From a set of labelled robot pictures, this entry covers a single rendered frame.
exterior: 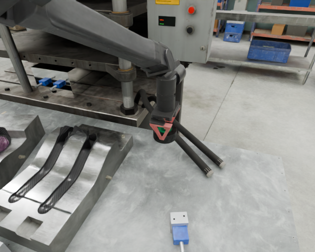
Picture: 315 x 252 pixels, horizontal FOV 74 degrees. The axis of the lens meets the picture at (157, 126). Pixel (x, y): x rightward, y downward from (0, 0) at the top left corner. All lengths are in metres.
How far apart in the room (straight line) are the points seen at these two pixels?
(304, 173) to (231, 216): 1.59
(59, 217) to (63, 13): 0.51
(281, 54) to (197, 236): 3.55
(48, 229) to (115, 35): 0.51
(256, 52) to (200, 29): 2.97
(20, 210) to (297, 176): 2.03
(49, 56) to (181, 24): 0.78
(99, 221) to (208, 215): 0.34
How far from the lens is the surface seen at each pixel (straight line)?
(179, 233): 0.67
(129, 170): 0.86
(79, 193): 0.72
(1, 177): 0.94
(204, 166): 0.84
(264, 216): 0.81
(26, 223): 0.73
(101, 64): 1.22
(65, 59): 1.35
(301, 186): 2.17
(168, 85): 0.60
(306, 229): 1.91
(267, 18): 3.67
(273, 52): 3.97
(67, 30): 0.40
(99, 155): 0.76
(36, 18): 0.37
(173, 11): 1.06
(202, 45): 1.06
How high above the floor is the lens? 1.43
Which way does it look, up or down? 36 degrees down
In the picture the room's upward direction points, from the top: straight up
